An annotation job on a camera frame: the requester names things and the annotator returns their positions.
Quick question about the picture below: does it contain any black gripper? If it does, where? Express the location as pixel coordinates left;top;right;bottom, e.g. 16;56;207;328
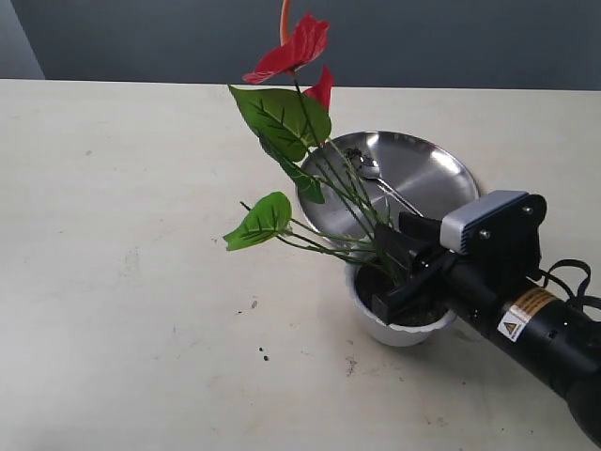
372;206;547;327

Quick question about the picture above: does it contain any metal spork spoon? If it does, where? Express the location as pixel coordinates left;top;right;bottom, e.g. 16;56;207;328
347;148;423;217

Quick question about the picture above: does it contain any artificial red anthurium plant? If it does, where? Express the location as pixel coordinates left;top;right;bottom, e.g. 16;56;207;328
223;1;402;286

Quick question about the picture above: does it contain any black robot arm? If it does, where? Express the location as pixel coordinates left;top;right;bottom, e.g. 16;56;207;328
371;194;600;444

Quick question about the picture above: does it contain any white scalloped plastic pot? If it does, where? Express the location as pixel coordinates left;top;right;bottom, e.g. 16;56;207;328
345;264;456;348

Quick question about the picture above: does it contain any round stainless steel plate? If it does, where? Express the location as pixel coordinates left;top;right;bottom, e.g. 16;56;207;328
301;131;481;224

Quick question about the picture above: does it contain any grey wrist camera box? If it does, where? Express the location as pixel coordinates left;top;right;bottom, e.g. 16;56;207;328
439;190;529;255

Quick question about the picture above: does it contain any black cable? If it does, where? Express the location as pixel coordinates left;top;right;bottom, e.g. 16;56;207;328
537;257;601;325

